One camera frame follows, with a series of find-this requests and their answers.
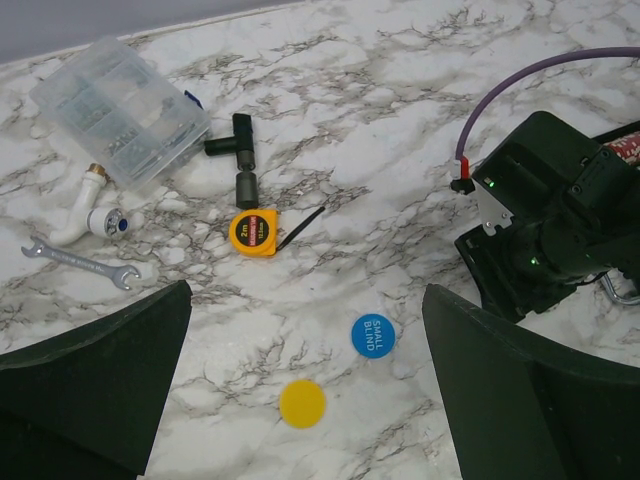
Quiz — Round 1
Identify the silver open-end wrench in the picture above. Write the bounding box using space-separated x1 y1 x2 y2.
21 236 142 291

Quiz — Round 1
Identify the yellow round button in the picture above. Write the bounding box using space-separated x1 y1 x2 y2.
279 379 326 429

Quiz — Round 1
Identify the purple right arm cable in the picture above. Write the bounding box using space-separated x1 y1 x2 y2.
452 45 640 166

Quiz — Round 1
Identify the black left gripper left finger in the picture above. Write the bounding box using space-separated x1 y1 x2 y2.
1 281 192 479

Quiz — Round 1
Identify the blue small blind button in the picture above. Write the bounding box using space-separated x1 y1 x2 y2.
351 314 396 359

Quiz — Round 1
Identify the chrome case handle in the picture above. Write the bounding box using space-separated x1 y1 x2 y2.
600 270 639 307

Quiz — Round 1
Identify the black T-shaped pipe fitting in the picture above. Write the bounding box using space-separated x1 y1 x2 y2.
204 113 259 210

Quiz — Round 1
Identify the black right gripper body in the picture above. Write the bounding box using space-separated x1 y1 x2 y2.
453 164 640 324

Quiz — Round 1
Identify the red poker chip row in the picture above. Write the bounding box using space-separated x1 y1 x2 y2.
601 131 640 167

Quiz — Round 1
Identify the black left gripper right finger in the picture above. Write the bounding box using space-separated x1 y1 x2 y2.
422 284 639 479

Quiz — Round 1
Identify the yellow tape measure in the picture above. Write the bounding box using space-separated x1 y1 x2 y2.
228 205 326 259

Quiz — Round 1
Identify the clear screw organizer box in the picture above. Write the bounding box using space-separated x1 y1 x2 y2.
30 37 210 191

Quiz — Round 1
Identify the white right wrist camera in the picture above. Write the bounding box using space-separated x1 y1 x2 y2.
470 111 601 237

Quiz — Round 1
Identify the white plastic faucet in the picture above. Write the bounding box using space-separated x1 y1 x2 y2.
49 163 144 246

